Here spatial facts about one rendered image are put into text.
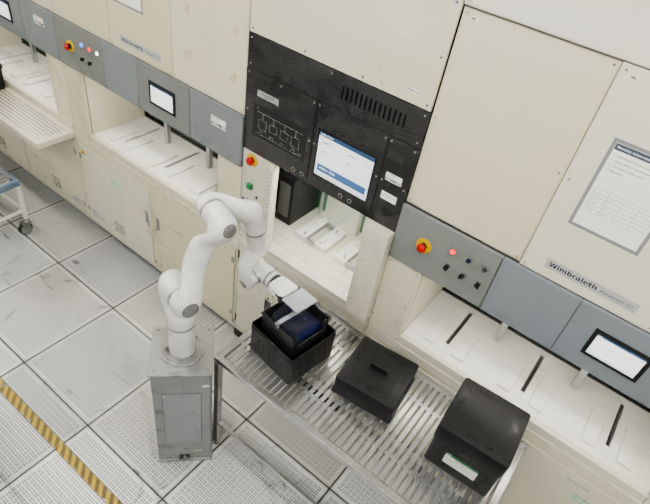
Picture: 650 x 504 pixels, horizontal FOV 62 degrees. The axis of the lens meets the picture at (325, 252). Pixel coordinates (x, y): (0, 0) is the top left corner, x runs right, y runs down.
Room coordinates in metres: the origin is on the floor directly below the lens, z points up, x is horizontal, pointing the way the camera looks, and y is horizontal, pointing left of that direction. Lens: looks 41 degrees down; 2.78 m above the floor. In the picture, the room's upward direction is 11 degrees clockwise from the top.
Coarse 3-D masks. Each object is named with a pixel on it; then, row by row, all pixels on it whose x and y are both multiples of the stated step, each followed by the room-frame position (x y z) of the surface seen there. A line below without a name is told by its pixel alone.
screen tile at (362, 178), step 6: (348, 156) 1.95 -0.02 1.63; (354, 156) 1.94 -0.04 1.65; (354, 162) 1.93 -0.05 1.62; (360, 162) 1.92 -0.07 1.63; (348, 168) 1.94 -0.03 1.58; (360, 168) 1.92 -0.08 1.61; (366, 168) 1.90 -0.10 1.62; (348, 174) 1.94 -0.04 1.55; (354, 174) 1.93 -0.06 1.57; (360, 174) 1.91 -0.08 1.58; (366, 174) 1.90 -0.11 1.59; (360, 180) 1.91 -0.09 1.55; (366, 180) 1.90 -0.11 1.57
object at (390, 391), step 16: (368, 352) 1.59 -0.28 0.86; (384, 352) 1.61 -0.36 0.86; (352, 368) 1.49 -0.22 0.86; (368, 368) 1.50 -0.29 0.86; (384, 368) 1.50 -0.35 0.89; (400, 368) 1.54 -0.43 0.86; (416, 368) 1.55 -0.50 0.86; (336, 384) 1.42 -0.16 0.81; (352, 384) 1.40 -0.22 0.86; (368, 384) 1.42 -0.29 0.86; (384, 384) 1.43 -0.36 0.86; (400, 384) 1.45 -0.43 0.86; (352, 400) 1.38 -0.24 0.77; (368, 400) 1.36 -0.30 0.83; (384, 400) 1.35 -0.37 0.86; (400, 400) 1.40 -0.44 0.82; (384, 416) 1.32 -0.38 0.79
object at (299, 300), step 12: (300, 288) 1.66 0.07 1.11; (288, 300) 1.58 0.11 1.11; (300, 300) 1.59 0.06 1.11; (312, 300) 1.60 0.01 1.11; (264, 312) 1.57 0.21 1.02; (300, 312) 1.59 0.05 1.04; (312, 312) 1.67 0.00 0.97; (324, 312) 1.64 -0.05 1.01; (264, 324) 1.56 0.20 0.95; (276, 324) 1.50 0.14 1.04; (324, 324) 1.60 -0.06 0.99; (276, 336) 1.51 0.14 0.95; (288, 336) 1.47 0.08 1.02; (312, 336) 1.55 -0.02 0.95; (324, 336) 1.61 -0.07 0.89; (288, 348) 1.46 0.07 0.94; (300, 348) 1.49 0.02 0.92
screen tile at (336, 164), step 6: (324, 144) 2.01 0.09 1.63; (330, 144) 2.00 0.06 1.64; (330, 150) 2.00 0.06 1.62; (336, 150) 1.98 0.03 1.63; (318, 156) 2.02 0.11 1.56; (324, 156) 2.01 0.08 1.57; (336, 156) 1.98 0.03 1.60; (342, 156) 1.96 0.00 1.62; (324, 162) 2.01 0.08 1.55; (330, 162) 1.99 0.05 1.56; (336, 162) 1.98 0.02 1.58; (336, 168) 1.97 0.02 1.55
